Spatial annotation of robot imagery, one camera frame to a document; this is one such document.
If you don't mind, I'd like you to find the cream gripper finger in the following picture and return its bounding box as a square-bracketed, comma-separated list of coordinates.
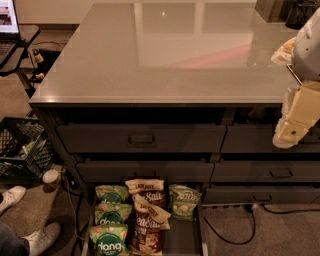
[272, 119, 308, 149]
[271, 37, 296, 65]

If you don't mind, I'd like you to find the green jalapeno chip bag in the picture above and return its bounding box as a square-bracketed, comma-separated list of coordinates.
[169, 184, 202, 221]

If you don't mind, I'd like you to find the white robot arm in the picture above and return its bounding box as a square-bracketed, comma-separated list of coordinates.
[271, 9, 320, 148]

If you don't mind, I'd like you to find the dark box on counter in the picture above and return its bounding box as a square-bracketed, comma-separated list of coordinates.
[255, 0, 292, 23]

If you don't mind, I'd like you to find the top right drawer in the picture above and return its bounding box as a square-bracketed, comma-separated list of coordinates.
[221, 124, 320, 153]

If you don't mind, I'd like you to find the open bottom left drawer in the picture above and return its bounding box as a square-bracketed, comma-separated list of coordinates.
[91, 182, 200, 256]

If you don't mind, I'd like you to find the back sea salt chip bag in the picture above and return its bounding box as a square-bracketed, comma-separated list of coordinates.
[125, 179, 166, 209]

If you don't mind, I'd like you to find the sea salt chip bag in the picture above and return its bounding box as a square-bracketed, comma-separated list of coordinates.
[129, 194, 171, 256]
[125, 179, 166, 209]

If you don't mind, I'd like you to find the front sea salt chip bag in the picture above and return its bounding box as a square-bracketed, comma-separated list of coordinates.
[129, 194, 171, 256]

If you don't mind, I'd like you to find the middle left drawer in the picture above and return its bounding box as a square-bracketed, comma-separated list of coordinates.
[77, 161, 213, 183]

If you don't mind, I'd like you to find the back green dang bag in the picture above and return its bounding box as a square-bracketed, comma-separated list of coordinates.
[95, 185, 129, 203]

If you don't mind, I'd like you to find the green dang bag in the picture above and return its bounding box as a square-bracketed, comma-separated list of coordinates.
[89, 224, 129, 256]
[95, 202, 132, 225]
[95, 185, 129, 203]

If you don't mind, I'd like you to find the top left drawer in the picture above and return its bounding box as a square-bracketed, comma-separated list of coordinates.
[56, 124, 226, 153]

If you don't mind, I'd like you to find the middle green dang bag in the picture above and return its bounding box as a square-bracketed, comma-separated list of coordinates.
[95, 202, 132, 225]

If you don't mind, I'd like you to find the front green dang bag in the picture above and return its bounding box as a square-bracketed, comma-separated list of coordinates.
[89, 224, 129, 256]

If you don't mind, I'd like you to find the black and white marker board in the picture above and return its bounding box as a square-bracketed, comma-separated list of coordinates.
[286, 64, 303, 86]

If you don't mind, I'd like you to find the black pitcher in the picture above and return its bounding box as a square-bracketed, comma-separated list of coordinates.
[285, 0, 317, 30]

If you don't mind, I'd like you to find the grey kitchen island cabinet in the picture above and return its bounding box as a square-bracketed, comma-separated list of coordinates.
[28, 2, 320, 256]

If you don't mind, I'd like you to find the white paper cup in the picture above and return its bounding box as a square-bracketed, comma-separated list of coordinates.
[42, 169, 61, 188]

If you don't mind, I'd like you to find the dark side desk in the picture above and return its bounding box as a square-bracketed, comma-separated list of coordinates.
[0, 25, 40, 98]

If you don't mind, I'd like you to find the black plastic crate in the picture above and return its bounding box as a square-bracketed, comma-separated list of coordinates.
[0, 117, 55, 184]

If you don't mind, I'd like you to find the lower white shoe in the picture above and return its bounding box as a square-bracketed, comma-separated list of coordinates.
[24, 222, 61, 256]

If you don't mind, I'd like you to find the white shoe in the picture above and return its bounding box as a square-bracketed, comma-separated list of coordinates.
[0, 186, 26, 215]
[24, 222, 61, 256]

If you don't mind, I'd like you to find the open laptop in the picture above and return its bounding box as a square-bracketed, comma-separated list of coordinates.
[0, 0, 21, 67]

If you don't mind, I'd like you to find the upper white shoe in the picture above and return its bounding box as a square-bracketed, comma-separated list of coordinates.
[0, 186, 26, 215]

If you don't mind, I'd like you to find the blue jeans leg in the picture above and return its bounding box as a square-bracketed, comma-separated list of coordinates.
[0, 223, 30, 256]

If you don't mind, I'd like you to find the black floor cable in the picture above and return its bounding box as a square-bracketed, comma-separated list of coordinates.
[202, 203, 320, 246]

